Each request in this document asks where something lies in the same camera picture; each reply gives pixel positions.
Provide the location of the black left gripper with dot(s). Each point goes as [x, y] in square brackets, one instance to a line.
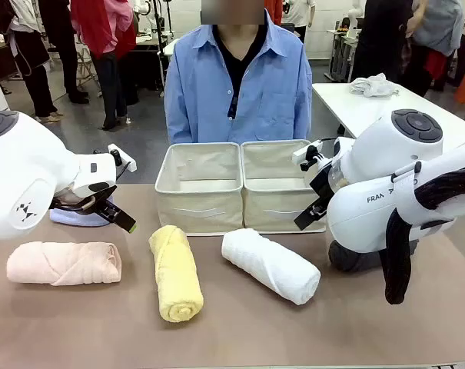
[97, 203]

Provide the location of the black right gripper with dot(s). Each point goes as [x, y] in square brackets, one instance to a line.
[324, 184]

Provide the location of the light blue towel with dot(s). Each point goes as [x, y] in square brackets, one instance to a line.
[74, 220]

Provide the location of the dark grey towel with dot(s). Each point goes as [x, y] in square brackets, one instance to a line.
[355, 261]

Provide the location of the white towel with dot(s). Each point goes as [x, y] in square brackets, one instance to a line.
[270, 265]

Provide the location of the pink towel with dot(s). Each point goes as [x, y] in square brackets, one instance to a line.
[59, 265]

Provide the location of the yellow towel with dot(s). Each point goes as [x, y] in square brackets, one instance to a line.
[176, 273]

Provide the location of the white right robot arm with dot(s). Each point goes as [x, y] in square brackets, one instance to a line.
[374, 200]

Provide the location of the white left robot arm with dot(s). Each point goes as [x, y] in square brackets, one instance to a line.
[28, 169]

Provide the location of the metal folding chair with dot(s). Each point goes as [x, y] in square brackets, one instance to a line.
[87, 69]

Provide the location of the cream fabric storage bin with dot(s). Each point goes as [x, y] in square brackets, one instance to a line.
[278, 209]
[197, 207]

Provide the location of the white background table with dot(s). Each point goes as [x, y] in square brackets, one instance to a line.
[343, 107]

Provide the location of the crumpled white cloth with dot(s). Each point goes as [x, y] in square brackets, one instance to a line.
[372, 86]

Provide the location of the person in blue shirt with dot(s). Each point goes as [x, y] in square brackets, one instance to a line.
[205, 92]

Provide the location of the grey equipment cart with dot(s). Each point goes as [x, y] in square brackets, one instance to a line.
[341, 54]

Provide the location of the bystander in red top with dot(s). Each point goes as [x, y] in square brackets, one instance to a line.
[109, 50]

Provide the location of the background work desk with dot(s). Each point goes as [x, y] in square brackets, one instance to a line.
[151, 46]

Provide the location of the bystander in black clothes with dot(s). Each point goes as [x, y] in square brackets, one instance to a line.
[32, 57]
[63, 42]

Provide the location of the bystander in dark jacket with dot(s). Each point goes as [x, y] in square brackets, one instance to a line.
[382, 42]

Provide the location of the bystander in white shirt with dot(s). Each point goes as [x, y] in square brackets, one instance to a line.
[299, 15]

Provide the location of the bystander in grey hoodie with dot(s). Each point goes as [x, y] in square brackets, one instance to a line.
[439, 30]

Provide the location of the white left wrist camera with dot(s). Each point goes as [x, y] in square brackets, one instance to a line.
[125, 161]

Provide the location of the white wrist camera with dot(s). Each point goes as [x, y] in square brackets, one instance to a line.
[125, 161]
[307, 151]

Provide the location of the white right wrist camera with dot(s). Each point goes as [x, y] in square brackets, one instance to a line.
[307, 151]

